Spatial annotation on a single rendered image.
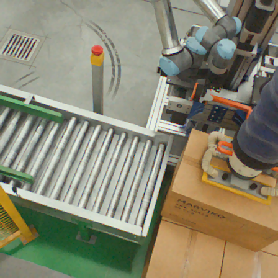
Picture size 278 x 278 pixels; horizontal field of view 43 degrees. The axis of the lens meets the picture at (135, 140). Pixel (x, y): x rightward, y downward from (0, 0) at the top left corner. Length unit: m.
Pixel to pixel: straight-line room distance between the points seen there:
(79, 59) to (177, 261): 2.14
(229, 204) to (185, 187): 0.23
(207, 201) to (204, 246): 0.43
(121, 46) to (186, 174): 2.05
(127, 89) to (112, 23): 0.85
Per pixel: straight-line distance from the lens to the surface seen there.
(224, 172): 1.76
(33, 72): 3.44
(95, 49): 2.14
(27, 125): 2.45
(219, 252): 2.19
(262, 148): 1.47
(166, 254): 2.12
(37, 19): 3.91
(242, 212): 1.86
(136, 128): 2.34
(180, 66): 1.86
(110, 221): 2.08
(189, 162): 1.88
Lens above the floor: 2.59
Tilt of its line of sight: 60 degrees down
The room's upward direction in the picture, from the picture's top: 10 degrees clockwise
